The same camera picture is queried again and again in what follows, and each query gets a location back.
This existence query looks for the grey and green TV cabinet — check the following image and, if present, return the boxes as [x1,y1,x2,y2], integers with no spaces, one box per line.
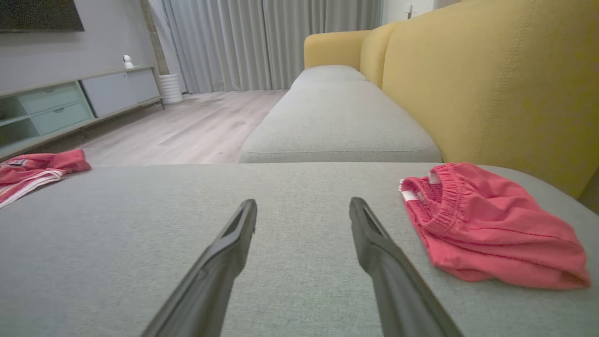
[0,66,165,160]

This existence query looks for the red shorts with white stripes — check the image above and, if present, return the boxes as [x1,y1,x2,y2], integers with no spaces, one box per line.
[399,162,591,290]

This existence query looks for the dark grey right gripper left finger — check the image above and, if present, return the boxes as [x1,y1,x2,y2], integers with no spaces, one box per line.
[140,199,258,337]

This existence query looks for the brown wooden trunk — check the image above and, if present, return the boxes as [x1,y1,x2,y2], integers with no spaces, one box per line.
[139,0,170,75]

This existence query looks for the white door with handle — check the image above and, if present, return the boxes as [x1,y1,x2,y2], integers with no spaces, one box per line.
[383,0,436,25]

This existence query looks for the large yellow sofa back cushion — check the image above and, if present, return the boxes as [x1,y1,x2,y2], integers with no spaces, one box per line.
[381,0,599,199]

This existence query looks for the black television screen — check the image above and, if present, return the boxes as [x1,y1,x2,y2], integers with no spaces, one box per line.
[0,0,85,33]

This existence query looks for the narrow yellow sofa back cushion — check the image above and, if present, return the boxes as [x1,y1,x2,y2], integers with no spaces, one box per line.
[359,22,398,89]

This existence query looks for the yellow sofa armrest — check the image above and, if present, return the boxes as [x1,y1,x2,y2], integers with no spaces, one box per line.
[304,30,373,71]

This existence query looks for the grey pleated curtain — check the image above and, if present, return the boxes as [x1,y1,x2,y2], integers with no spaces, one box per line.
[161,0,383,93]

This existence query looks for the red shorts with printed logo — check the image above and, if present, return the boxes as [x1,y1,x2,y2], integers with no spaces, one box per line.
[0,149,92,209]

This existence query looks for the small grey sofa seat cushion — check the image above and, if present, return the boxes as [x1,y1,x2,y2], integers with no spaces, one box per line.
[291,65,370,85]

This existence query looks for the white ribbed plant pot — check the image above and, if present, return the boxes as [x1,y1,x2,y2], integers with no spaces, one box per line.
[159,73,184,104]

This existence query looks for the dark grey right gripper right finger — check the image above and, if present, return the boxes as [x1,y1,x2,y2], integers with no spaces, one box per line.
[349,197,465,337]

